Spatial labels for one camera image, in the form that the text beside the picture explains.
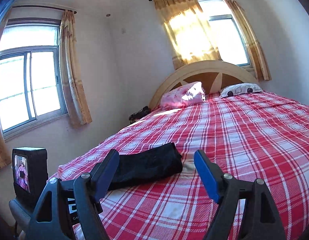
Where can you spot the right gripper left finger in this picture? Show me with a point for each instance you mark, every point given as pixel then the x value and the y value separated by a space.
pixel 94 184

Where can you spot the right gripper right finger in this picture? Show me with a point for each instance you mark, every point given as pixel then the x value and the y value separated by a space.
pixel 260 219

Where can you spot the black pants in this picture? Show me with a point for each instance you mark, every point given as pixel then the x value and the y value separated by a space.
pixel 147 167

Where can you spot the red plaid bed sheet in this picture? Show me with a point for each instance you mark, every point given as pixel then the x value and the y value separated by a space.
pixel 250 136

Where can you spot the side window right curtain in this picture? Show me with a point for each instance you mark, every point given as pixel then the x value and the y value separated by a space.
pixel 72 86

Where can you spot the white black-dotted pillow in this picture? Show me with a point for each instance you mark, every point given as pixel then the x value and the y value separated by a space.
pixel 239 89

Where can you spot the side window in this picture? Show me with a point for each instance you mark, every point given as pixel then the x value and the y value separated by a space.
pixel 30 82

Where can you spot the pink floral pillow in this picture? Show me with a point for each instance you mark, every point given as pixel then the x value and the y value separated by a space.
pixel 184 96

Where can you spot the black object beside bed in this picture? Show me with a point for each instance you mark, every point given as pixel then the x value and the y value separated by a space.
pixel 139 115

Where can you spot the beige wooden headboard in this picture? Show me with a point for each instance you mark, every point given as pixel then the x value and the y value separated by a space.
pixel 214 76

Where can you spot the head window right curtain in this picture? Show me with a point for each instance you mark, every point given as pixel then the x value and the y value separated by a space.
pixel 255 52

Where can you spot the head window curtain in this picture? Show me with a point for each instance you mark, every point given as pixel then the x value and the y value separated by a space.
pixel 255 52
pixel 188 30

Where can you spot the head window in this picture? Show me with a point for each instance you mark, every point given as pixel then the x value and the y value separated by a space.
pixel 226 33

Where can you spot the head window left curtain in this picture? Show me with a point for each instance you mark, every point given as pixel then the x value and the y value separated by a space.
pixel 188 30

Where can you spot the side window curtain rod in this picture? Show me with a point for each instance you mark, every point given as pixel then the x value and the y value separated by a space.
pixel 43 7

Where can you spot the camera display on gripper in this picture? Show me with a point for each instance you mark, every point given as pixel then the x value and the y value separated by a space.
pixel 30 172

